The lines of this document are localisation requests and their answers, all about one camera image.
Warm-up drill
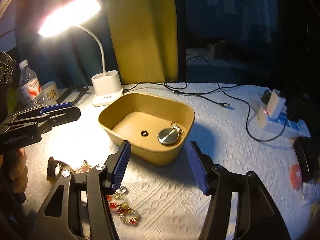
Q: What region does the orange round disc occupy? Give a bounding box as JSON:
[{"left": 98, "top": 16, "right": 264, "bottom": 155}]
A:
[{"left": 290, "top": 164, "right": 302, "bottom": 190}]

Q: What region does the black power plug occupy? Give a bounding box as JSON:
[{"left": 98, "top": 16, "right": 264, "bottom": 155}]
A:
[{"left": 286, "top": 92, "right": 310, "bottom": 122}]

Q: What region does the green plastic bag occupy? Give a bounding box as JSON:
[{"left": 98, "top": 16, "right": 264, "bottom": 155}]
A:
[{"left": 7, "top": 87, "right": 17, "bottom": 113}]

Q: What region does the white power strip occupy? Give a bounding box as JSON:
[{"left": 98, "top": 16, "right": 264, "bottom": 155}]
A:
[{"left": 257, "top": 106, "right": 311, "bottom": 139}]

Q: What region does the white cream tube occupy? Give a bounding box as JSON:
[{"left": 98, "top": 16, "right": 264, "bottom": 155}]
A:
[{"left": 302, "top": 183, "right": 320, "bottom": 205}]

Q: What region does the black plastic frame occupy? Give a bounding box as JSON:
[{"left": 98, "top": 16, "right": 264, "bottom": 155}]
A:
[{"left": 56, "top": 85, "right": 88, "bottom": 105}]

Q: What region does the red bead bracelet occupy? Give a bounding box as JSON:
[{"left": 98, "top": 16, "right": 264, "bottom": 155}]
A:
[{"left": 107, "top": 186, "right": 141, "bottom": 226}]

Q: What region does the brown leather wristwatch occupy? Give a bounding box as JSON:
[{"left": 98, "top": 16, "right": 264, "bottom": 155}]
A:
[{"left": 47, "top": 157, "right": 74, "bottom": 186}]

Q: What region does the person's left hand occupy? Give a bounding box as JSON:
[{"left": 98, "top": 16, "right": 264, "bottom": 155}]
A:
[{"left": 8, "top": 148, "right": 28, "bottom": 193}]

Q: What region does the gold chain bracelet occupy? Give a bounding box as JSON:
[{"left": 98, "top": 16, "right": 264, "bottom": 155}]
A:
[{"left": 75, "top": 159, "right": 92, "bottom": 174}]

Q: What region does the black usb cable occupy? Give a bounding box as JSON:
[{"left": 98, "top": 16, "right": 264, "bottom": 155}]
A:
[{"left": 123, "top": 55, "right": 288, "bottom": 142}]

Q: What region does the clear water bottle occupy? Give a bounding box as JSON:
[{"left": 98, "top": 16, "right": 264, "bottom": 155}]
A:
[{"left": 19, "top": 60, "right": 44, "bottom": 106}]

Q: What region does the dark blue curtain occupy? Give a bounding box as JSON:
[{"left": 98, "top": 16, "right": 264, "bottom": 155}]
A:
[{"left": 15, "top": 0, "right": 118, "bottom": 88}]

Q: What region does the white cartoon mug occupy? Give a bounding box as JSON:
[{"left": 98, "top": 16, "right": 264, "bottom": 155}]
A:
[{"left": 41, "top": 81, "right": 60, "bottom": 105}]

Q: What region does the white desk lamp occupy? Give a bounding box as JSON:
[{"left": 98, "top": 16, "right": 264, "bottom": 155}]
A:
[{"left": 37, "top": 0, "right": 123, "bottom": 107}]

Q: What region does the yellow curtain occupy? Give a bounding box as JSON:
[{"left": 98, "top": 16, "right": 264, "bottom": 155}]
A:
[{"left": 106, "top": 0, "right": 178, "bottom": 84}]

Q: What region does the silver pocket watch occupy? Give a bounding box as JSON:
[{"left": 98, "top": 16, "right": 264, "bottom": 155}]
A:
[{"left": 157, "top": 122, "right": 184, "bottom": 146}]

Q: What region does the yellow storage box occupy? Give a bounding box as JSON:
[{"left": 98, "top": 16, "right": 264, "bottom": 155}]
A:
[{"left": 98, "top": 93, "right": 195, "bottom": 166}]

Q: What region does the black case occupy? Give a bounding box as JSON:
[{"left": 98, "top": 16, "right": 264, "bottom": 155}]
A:
[{"left": 293, "top": 137, "right": 319, "bottom": 183}]

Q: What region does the white charger adapter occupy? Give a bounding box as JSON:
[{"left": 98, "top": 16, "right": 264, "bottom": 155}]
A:
[{"left": 266, "top": 89, "right": 286, "bottom": 119}]

